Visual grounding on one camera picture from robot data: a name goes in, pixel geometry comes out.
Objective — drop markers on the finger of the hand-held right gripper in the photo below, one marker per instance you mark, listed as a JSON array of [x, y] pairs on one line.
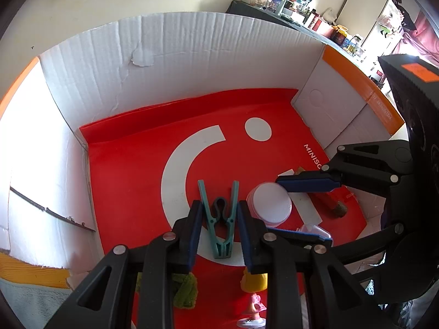
[[308, 182], [370, 243]]

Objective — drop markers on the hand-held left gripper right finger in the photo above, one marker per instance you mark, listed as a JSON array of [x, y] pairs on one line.
[[247, 243]]

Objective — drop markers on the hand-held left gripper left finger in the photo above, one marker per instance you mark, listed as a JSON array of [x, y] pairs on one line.
[[193, 240]]

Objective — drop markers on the teal clothespin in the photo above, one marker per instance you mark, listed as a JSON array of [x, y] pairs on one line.
[[221, 246]]

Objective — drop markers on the red wooden cylinder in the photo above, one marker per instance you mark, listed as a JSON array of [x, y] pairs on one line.
[[332, 201]]

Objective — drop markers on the pink girl figurine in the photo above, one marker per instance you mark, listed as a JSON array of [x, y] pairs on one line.
[[255, 282]]

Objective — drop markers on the white round lid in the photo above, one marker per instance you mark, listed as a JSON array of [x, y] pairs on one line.
[[271, 202]]

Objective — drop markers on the clear plastic box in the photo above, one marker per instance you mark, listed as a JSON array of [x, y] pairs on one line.
[[313, 229]]

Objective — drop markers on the green cabbage toy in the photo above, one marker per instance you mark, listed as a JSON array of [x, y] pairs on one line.
[[185, 291]]

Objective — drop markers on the orange white cardboard box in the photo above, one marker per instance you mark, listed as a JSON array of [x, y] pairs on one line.
[[205, 58]]

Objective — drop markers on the red printed box liner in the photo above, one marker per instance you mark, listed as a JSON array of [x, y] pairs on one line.
[[137, 178]]

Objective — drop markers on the pink hanging cloth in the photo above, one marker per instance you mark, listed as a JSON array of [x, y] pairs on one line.
[[423, 31]]

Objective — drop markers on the white refrigerator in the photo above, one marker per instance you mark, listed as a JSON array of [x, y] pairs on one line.
[[367, 3]]

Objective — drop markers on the clutter of bottles and jars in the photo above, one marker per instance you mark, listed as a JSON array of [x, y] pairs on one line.
[[308, 10]]

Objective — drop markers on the blue terry towel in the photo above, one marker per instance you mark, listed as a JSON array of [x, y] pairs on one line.
[[24, 301]]

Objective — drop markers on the dark cloth covered sideboard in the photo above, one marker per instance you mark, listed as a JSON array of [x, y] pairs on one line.
[[247, 9]]

